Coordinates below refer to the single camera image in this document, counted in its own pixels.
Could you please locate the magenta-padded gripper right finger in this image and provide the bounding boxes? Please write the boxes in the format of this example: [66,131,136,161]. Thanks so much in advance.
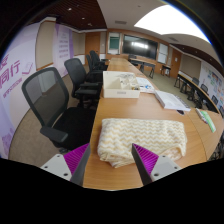
[131,143,183,186]

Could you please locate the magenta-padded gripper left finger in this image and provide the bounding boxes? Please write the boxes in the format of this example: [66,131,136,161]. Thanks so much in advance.
[40,143,92,187]

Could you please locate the cream zigzag towel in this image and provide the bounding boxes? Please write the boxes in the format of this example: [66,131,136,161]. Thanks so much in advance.
[97,117,188,169]

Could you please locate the black mesh office chair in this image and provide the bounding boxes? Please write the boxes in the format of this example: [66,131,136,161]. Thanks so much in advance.
[21,66,98,153]
[63,57,103,108]

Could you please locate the thick white book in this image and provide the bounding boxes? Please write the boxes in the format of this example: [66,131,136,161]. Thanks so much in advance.
[154,89,192,112]

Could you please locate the small white and blue box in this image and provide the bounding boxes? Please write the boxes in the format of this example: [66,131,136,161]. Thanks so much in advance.
[138,85,156,94]

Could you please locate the white pen box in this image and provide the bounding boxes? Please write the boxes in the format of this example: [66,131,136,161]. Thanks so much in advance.
[195,108,208,123]

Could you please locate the green booklet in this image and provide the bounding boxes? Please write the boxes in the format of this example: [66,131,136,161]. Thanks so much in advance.
[200,109,217,134]

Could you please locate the white open cardboard box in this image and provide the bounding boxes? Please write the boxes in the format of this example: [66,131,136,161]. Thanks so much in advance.
[102,70,141,99]

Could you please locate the white printed paper sheet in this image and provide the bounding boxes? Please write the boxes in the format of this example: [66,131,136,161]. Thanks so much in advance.
[135,76,155,88]

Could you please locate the row of desks with chairs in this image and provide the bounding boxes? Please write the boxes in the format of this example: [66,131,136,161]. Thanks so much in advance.
[173,71,224,118]

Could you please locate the small wooden desk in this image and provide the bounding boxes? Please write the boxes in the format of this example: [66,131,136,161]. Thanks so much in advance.
[160,64,172,78]

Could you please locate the black-legged wooden desk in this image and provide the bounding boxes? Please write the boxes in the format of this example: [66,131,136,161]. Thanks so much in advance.
[128,57,157,79]

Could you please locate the brown wooden door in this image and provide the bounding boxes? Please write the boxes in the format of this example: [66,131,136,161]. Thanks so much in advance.
[84,32,101,56]
[169,48,183,79]

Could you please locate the row of black office chairs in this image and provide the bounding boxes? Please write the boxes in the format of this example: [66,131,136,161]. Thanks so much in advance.
[85,49,109,73]

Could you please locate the large ceiling light panel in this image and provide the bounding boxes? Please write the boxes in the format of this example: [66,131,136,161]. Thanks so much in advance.
[133,3,212,44]

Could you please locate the colourful wall posters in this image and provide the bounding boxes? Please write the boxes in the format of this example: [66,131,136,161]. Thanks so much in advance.
[199,61,224,101]

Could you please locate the white wall board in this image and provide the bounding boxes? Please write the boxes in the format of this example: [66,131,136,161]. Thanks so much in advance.
[157,43,169,64]

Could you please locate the large black wall screen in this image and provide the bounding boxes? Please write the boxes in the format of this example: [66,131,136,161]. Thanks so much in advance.
[121,34,159,61]

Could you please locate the purple wall banner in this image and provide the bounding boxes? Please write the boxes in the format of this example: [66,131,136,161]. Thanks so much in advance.
[53,23,75,69]

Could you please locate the green framed wall board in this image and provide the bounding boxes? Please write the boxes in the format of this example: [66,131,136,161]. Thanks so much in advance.
[107,32,121,55]

